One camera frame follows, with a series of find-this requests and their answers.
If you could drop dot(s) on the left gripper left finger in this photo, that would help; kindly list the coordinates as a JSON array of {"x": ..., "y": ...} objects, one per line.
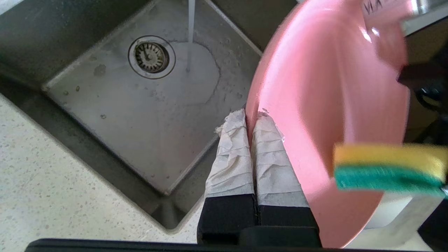
[{"x": 227, "y": 210}]

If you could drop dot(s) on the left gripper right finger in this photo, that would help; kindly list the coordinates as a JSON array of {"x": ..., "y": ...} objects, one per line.
[{"x": 280, "y": 210}]

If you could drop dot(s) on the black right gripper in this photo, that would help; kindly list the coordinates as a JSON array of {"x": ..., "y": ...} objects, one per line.
[{"x": 430, "y": 115}]

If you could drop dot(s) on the yellow green sponge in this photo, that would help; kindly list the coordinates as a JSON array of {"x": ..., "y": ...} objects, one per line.
[{"x": 385, "y": 168}]

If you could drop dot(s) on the pink plate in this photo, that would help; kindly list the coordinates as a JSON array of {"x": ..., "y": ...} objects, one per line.
[{"x": 315, "y": 87}]

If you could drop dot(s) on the stainless steel sink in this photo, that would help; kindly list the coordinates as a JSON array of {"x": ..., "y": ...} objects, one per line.
[{"x": 140, "y": 122}]

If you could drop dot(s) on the round sink drain strainer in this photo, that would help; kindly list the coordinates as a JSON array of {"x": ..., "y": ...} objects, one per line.
[{"x": 151, "y": 57}]

